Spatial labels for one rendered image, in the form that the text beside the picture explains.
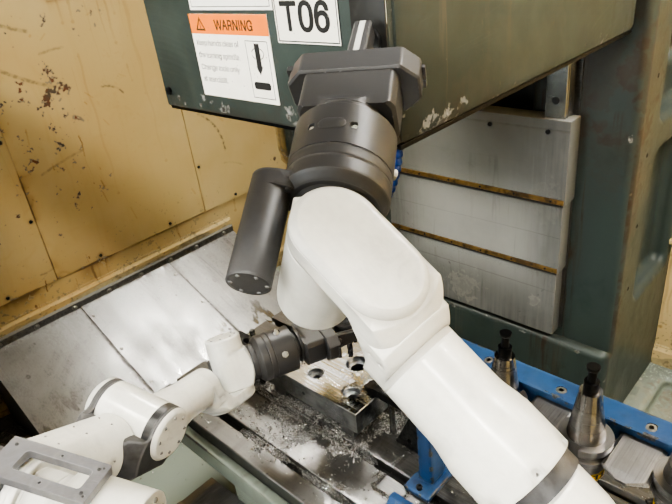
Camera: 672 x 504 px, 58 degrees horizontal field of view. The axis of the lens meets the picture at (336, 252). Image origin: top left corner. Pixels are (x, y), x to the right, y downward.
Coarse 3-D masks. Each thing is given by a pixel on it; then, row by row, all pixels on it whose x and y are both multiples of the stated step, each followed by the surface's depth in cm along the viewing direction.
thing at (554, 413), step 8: (536, 400) 79; (544, 400) 79; (536, 408) 78; (544, 408) 78; (552, 408) 78; (560, 408) 78; (568, 408) 78; (544, 416) 77; (552, 416) 77; (560, 416) 76; (552, 424) 75
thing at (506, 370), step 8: (496, 352) 77; (512, 352) 77; (496, 360) 76; (504, 360) 75; (512, 360) 75; (496, 368) 76; (504, 368) 76; (512, 368) 76; (504, 376) 76; (512, 376) 76; (512, 384) 76
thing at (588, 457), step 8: (568, 416) 75; (560, 424) 74; (560, 432) 73; (608, 432) 72; (568, 440) 72; (608, 440) 71; (568, 448) 73; (576, 448) 72; (584, 448) 71; (592, 448) 70; (600, 448) 70; (608, 448) 70; (576, 456) 72; (584, 456) 70; (592, 456) 70; (600, 456) 70; (584, 464) 71; (592, 464) 71; (600, 464) 71
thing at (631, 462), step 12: (624, 444) 72; (636, 444) 71; (648, 444) 71; (612, 456) 70; (624, 456) 70; (636, 456) 70; (648, 456) 70; (660, 456) 69; (612, 468) 69; (624, 468) 69; (636, 468) 68; (648, 468) 68; (624, 480) 67; (636, 480) 67; (648, 480) 67
